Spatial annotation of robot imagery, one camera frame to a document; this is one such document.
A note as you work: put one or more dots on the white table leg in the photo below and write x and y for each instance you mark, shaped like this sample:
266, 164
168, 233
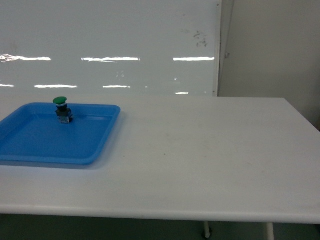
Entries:
207, 231
269, 231

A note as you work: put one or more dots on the green mushroom push button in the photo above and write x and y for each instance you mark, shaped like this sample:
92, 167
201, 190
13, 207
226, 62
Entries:
64, 114

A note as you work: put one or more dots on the blue plastic tray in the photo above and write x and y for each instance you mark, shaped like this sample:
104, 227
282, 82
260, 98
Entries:
33, 133

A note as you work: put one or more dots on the white table leg right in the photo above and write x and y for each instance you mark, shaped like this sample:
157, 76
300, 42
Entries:
269, 231

